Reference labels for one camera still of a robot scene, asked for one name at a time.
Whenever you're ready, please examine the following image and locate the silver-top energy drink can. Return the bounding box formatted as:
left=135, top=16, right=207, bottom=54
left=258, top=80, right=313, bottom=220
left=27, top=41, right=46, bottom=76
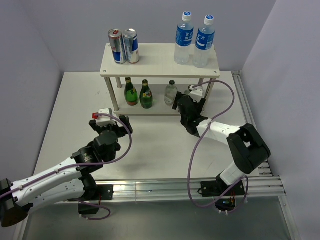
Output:
left=123, top=28, right=140, bottom=64

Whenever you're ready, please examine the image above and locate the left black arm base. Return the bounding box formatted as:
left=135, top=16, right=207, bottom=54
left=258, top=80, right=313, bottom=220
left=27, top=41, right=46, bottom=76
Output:
left=78, top=184, right=114, bottom=216

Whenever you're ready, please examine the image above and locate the dark green glass bottle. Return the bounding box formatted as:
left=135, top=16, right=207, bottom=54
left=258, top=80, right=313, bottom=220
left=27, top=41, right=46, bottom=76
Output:
left=124, top=77, right=138, bottom=106
left=139, top=79, right=153, bottom=109

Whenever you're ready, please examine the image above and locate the clear glass bottle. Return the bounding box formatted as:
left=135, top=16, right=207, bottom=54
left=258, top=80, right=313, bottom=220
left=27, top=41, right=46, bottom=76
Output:
left=184, top=85, right=206, bottom=112
left=164, top=80, right=178, bottom=106

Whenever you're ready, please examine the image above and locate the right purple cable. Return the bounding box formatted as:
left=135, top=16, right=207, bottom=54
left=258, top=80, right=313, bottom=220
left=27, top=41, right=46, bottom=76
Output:
left=187, top=79, right=249, bottom=213

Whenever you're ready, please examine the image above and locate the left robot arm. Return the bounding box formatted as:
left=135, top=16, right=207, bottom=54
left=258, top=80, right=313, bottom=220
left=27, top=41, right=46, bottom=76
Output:
left=0, top=113, right=133, bottom=228

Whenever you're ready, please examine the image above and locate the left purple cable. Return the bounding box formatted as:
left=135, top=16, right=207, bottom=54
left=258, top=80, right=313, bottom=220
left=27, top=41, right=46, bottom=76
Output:
left=0, top=113, right=133, bottom=201

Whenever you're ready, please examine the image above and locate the aluminium front rail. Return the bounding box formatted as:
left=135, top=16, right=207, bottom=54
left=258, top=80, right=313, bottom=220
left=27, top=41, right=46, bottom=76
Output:
left=22, top=176, right=287, bottom=206

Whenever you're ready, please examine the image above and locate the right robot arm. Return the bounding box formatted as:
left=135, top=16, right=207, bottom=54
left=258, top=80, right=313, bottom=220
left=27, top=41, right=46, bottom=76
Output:
left=172, top=92, right=271, bottom=195

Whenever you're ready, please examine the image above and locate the red-top energy drink can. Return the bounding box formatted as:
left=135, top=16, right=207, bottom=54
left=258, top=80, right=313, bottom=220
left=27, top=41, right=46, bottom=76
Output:
left=108, top=28, right=127, bottom=64

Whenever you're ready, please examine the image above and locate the aluminium side rail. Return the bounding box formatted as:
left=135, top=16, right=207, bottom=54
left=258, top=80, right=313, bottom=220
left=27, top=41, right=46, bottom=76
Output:
left=231, top=71, right=274, bottom=177

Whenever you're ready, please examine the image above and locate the white two-tier shelf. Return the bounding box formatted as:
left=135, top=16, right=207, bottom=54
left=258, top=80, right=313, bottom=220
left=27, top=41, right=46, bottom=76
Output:
left=100, top=43, right=221, bottom=116

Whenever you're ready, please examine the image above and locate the purple cable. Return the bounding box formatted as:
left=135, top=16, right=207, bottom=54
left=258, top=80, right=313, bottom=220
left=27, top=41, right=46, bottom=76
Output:
left=187, top=79, right=249, bottom=213
left=0, top=113, right=133, bottom=201

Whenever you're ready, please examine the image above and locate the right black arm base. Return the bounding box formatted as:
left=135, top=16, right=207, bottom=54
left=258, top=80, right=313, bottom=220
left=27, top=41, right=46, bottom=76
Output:
left=197, top=181, right=245, bottom=211

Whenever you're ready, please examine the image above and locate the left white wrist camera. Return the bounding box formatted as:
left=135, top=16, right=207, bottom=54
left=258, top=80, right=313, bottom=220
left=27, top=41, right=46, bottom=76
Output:
left=92, top=108, right=116, bottom=128

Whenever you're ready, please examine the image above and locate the water bottle blue label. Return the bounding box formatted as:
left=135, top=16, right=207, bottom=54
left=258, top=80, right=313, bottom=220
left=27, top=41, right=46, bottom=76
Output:
left=192, top=14, right=216, bottom=68
left=174, top=11, right=194, bottom=65

